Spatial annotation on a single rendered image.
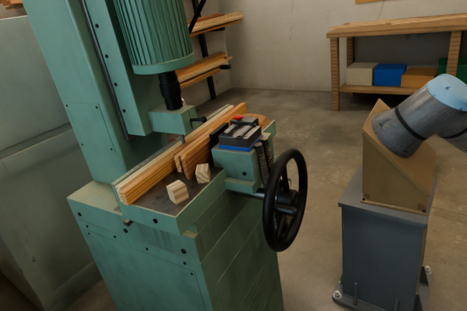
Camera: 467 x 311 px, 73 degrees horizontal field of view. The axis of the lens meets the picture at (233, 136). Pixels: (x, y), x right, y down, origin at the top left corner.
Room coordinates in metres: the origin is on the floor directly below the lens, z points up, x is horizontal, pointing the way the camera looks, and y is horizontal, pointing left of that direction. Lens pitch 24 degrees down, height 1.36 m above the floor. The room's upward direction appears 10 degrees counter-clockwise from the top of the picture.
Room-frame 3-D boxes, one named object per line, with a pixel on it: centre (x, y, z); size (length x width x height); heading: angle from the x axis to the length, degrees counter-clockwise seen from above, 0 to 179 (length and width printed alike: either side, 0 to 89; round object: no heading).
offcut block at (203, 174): (0.77, 0.10, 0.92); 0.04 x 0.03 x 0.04; 176
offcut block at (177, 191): (0.69, 0.17, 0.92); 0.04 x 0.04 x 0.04; 35
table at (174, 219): (0.89, 0.05, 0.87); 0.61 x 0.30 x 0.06; 146
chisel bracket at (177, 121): (0.93, 0.18, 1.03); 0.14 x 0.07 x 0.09; 56
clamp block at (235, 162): (0.85, -0.02, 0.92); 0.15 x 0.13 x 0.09; 146
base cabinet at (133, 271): (0.99, 0.26, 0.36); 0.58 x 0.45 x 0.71; 56
